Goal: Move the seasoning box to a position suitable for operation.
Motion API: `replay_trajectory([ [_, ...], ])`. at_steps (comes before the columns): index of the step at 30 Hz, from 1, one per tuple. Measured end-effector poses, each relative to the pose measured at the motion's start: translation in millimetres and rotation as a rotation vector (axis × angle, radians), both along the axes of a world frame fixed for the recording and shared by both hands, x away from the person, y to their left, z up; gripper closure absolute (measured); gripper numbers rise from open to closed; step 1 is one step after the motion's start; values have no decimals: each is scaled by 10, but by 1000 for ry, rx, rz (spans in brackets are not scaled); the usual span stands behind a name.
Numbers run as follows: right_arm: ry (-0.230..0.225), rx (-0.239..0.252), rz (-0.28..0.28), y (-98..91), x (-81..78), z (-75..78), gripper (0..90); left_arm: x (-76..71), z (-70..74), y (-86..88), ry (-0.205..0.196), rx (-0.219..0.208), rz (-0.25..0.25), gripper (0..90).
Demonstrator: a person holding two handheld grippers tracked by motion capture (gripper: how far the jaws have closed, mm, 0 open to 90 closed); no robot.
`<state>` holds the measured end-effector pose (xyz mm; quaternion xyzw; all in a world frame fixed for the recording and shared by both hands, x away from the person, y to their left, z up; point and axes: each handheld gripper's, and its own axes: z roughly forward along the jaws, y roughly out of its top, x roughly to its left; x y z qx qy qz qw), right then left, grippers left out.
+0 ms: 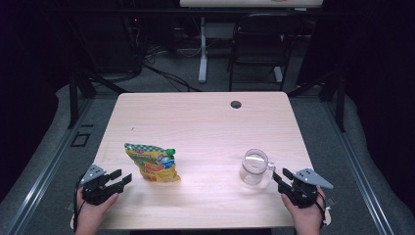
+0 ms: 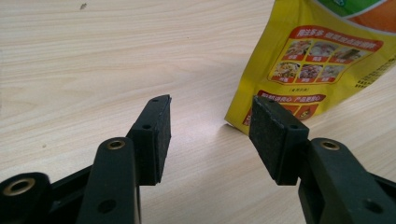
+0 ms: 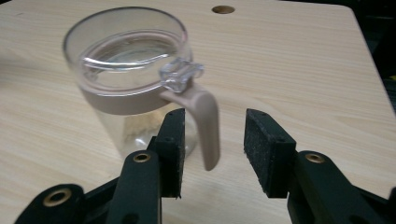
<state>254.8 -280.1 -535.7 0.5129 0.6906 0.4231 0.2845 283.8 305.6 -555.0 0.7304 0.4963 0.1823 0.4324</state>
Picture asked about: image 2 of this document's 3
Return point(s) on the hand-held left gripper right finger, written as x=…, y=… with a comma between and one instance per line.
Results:
x=274, y=137

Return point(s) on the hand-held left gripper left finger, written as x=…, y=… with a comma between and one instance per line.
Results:
x=152, y=140

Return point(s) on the yellow spouted pouch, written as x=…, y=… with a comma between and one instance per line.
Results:
x=311, y=62

